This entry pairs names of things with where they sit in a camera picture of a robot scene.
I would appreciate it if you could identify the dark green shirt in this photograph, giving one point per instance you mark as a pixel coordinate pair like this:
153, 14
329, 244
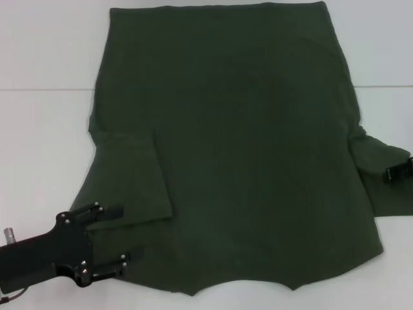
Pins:
226, 145

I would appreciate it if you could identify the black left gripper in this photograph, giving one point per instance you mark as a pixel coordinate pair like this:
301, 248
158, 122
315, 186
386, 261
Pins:
38, 252

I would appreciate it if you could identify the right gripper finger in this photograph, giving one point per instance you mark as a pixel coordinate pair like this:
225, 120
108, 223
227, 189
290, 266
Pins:
400, 171

